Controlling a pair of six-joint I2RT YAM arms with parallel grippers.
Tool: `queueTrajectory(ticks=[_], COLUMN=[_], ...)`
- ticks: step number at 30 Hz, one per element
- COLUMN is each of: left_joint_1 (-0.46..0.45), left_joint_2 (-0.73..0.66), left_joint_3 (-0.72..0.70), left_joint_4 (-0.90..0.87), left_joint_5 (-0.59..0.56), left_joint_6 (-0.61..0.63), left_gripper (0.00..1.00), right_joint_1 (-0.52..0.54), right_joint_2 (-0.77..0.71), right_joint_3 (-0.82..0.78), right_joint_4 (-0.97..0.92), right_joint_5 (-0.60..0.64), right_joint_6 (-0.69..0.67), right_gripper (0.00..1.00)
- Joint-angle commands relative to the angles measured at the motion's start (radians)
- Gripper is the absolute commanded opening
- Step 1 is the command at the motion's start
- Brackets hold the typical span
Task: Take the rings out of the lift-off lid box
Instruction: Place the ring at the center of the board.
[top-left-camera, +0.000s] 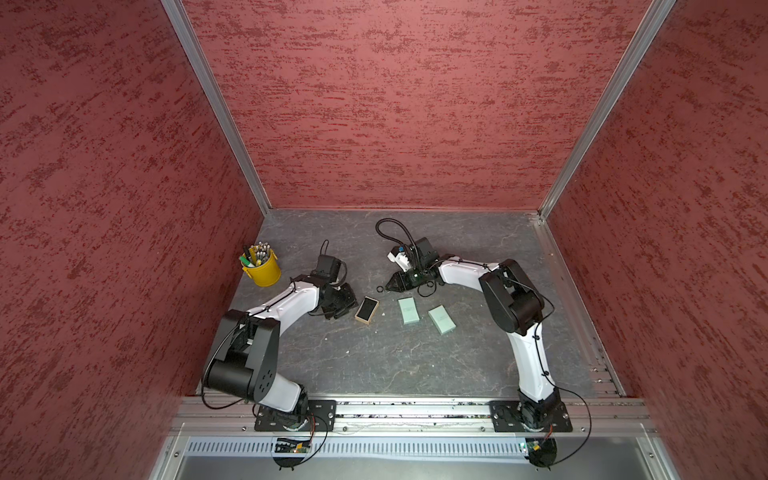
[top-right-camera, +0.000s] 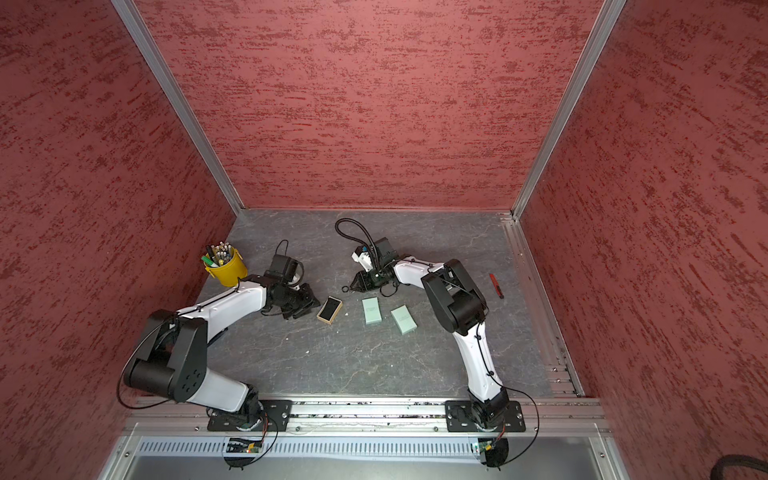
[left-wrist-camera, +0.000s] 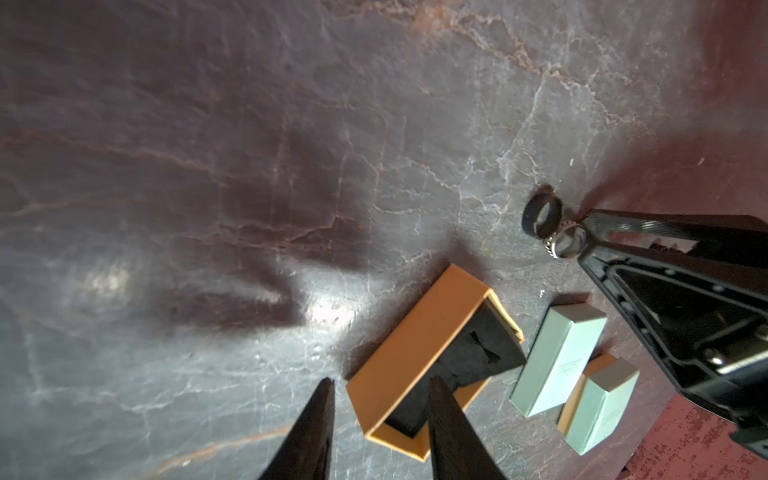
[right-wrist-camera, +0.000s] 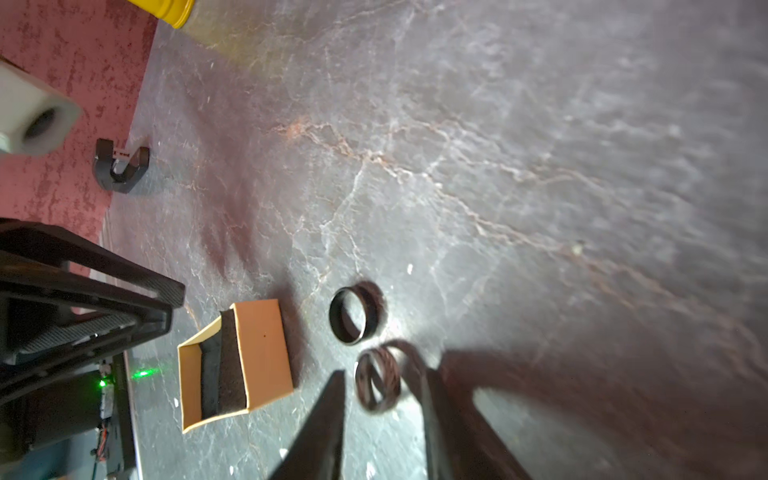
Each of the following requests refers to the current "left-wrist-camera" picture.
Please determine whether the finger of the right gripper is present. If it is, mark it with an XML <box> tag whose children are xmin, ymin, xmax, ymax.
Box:
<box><xmin>582</xmin><ymin>210</ymin><xmax>767</xmax><ymax>268</ymax></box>

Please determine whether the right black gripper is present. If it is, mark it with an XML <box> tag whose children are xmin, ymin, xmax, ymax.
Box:
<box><xmin>578</xmin><ymin>242</ymin><xmax>767</xmax><ymax>459</ymax></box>

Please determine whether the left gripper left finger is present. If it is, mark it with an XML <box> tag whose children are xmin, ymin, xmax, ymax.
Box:
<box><xmin>260</xmin><ymin>377</ymin><xmax>335</xmax><ymax>480</ymax></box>

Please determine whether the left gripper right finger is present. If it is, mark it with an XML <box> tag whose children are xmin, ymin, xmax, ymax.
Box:
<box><xmin>427</xmin><ymin>376</ymin><xmax>506</xmax><ymax>480</ymax></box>

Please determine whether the pale green lift-off lid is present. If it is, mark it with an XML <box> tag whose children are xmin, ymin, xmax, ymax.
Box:
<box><xmin>564</xmin><ymin>358</ymin><xmax>639</xmax><ymax>455</ymax></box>

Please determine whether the pale green box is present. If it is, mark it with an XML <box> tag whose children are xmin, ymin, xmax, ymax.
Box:
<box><xmin>510</xmin><ymin>303</ymin><xmax>608</xmax><ymax>418</ymax></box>

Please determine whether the silver patterned ring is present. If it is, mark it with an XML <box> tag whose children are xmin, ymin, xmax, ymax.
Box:
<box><xmin>542</xmin><ymin>220</ymin><xmax>590</xmax><ymax>262</ymax></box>

